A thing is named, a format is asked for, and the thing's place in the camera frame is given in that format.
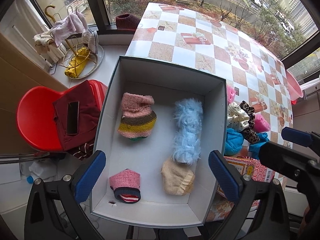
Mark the gold wire rack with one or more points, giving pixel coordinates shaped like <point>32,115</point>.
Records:
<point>89,39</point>

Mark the pink towel on rack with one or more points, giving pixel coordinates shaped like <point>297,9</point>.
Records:
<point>74,23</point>

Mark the dark red bag on chair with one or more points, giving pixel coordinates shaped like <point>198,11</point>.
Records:
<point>76,116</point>

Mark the leopard print scrunchie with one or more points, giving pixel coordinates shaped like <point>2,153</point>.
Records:
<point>249,134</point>

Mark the dark red knit pot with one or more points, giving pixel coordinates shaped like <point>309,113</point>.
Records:
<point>127,22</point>

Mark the grey cardboard box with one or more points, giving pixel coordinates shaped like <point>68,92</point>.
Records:
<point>166,83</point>

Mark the yellow cloth in rack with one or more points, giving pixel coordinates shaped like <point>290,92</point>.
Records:
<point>78,63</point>

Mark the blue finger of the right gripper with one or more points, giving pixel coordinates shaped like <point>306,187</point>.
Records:
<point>297,137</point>

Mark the checkered printed tablecloth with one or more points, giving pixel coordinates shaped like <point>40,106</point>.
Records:
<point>189,38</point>

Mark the blue cloth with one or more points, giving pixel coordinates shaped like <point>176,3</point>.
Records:
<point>255,148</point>
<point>234,142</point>

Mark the red patterned gift box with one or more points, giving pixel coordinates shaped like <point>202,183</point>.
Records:
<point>251,167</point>

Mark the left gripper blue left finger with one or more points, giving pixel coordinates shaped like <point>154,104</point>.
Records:
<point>87,175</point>

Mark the beige towel on rack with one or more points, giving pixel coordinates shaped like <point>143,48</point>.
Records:
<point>45,44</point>

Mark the beige knit sock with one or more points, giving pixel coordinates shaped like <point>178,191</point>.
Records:
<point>177,178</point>

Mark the pink foam sponge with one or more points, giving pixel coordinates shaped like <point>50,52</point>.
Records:
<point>230,94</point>
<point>260,124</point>

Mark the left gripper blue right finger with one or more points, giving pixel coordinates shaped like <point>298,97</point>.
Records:
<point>226,175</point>

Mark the red plastic chair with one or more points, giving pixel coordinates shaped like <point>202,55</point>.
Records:
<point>35,118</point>

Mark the white polka dot scrunchie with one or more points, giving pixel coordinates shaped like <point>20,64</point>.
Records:
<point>237,118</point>

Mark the fluffy light blue sock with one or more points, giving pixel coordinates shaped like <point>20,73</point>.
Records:
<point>188,114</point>

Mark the pink brown yellow striped sock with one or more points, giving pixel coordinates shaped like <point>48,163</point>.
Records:
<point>138,118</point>

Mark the pink plastic basin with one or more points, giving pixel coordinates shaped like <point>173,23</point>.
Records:
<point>294,88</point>

